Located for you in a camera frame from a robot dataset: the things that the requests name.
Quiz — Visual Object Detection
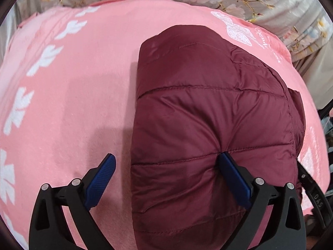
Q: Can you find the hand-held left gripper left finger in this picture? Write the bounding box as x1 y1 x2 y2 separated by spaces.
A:
29 153 116 250

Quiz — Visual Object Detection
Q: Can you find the maroon puffer jacket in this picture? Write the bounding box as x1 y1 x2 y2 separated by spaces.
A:
130 25 306 250

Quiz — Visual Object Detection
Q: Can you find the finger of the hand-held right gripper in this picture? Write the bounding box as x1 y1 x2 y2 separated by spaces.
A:
296 158 327 230

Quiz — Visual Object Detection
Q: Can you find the pink printed blanket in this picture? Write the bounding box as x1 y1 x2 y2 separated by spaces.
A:
0 0 323 250

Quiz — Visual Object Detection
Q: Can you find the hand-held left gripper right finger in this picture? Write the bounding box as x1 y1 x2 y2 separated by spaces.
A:
218 151 307 250

